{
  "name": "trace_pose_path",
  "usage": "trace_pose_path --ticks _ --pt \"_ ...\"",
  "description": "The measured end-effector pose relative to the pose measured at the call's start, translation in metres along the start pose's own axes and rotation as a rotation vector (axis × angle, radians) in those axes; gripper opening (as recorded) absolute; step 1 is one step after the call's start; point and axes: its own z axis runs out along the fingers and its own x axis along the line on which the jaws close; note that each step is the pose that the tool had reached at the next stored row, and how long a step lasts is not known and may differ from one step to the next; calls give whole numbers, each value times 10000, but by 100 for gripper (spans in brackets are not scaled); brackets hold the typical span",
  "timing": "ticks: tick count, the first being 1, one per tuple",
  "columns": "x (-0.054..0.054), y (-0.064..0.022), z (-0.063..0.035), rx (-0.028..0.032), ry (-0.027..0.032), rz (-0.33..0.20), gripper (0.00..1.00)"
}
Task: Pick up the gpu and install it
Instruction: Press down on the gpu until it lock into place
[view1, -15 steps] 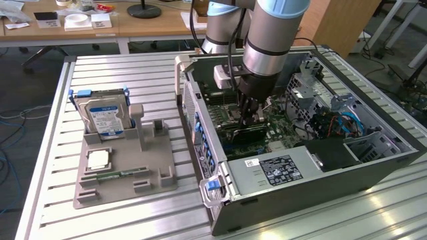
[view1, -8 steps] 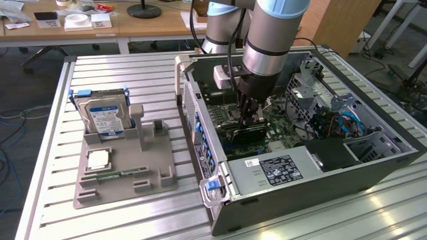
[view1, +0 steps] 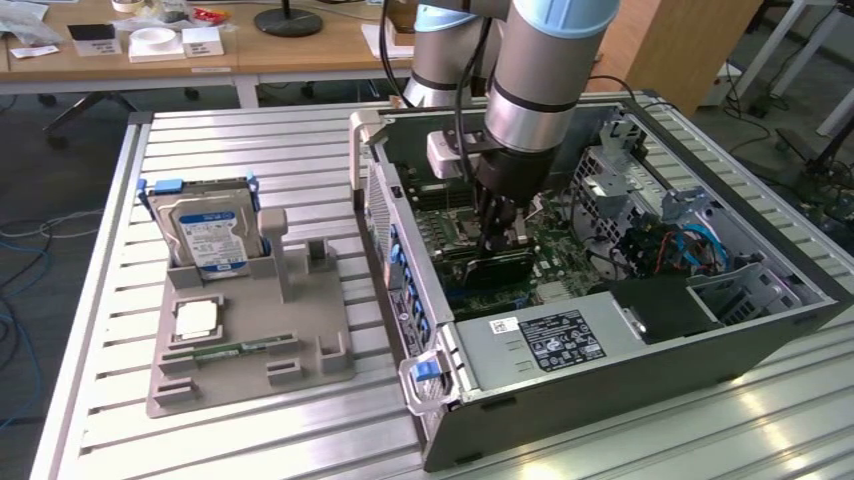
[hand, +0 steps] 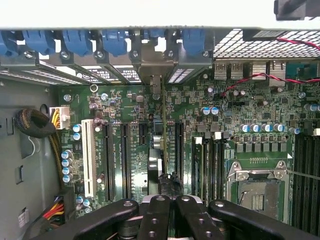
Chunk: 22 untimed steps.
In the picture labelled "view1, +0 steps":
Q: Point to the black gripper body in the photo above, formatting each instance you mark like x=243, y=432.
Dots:
x=513, y=172

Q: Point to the low-profile graphics card black shroud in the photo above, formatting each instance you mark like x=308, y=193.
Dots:
x=500, y=275

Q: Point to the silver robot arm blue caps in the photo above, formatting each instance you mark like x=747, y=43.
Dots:
x=533, y=100

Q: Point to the metal socket cover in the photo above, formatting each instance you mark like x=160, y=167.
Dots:
x=533, y=210

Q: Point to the CPU socket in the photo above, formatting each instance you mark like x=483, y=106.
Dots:
x=467, y=227

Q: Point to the green motherboard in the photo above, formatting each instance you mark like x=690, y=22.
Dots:
x=567, y=250

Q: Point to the perforated metal drive cage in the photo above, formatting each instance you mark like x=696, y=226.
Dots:
x=613, y=210

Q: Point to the silver finned chipset heatsink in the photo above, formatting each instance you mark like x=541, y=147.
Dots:
x=556, y=292

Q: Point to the grey power supply with label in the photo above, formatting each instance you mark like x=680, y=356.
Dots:
x=507, y=360

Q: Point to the white paper stack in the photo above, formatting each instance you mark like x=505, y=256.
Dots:
x=396, y=50

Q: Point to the grey plastic parts rack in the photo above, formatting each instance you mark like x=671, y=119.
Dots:
x=307, y=310

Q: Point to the small cardboard box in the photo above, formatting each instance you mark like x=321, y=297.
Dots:
x=401, y=17

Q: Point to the metal disk bay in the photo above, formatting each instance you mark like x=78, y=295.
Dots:
x=747, y=295

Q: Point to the open dark grey PC case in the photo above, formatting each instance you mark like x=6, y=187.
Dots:
x=600, y=400

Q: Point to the wooden desk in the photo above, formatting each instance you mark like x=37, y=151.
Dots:
x=300, y=55

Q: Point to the hard disk in blue caddy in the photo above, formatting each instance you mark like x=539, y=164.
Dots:
x=206, y=240

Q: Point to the black round lamp base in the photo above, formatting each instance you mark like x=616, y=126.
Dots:
x=288, y=24

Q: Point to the green RAM stick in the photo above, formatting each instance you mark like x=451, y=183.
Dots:
x=233, y=347

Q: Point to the black equipment stand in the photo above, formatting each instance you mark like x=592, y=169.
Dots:
x=823, y=150

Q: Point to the silver CPU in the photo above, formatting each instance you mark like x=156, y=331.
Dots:
x=194, y=320

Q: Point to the white labelled box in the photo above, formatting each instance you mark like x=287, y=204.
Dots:
x=201, y=42

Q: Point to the red packet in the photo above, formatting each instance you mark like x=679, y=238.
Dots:
x=209, y=16

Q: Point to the plastic bag with dark contents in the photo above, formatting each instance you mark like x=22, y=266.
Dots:
x=160, y=17

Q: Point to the black chair base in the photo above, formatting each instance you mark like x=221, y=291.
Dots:
x=86, y=107

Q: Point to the white tape roll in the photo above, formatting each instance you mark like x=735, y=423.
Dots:
x=125, y=6

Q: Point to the white box with black top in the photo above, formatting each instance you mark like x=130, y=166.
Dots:
x=96, y=42

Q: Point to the white and red card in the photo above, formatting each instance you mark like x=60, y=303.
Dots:
x=33, y=51

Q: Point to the clear plastic bag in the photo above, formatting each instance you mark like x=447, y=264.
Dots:
x=29, y=25

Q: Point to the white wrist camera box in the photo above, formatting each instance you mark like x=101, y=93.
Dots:
x=445, y=157

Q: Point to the white table frame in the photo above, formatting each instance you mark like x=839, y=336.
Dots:
x=839, y=117

